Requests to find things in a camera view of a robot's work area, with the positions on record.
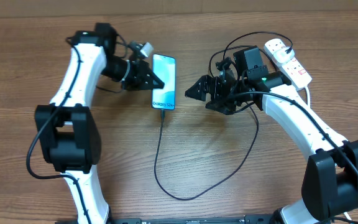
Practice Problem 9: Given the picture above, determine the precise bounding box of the black USB-C charging cable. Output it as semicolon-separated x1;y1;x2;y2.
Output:
153;30;294;202

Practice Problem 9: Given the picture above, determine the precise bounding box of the smartphone with teal screen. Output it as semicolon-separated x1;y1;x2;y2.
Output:
151;54;176;110

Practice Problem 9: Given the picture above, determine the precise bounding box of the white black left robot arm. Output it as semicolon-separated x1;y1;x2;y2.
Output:
26;22;165;223

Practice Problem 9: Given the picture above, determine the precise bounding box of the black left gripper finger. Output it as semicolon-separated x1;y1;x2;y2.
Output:
135;60;165;89
125;82;160;91

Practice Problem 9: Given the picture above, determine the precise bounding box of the white power strip cord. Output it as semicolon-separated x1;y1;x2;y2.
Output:
304;86;354;224

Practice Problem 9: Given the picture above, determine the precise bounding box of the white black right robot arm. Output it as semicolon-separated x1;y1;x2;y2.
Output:
185;46;358;223

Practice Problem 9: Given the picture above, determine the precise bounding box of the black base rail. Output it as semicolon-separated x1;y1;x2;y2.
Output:
106;214;284;224

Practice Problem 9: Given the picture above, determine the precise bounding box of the white charger plug adapter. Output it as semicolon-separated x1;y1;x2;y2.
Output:
273;47;295;67

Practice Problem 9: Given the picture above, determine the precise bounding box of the white power extension strip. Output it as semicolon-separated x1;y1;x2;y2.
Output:
264;39;312;90

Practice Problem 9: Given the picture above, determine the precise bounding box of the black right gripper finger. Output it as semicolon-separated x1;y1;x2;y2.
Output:
205;100;237;115
185;75;217;101

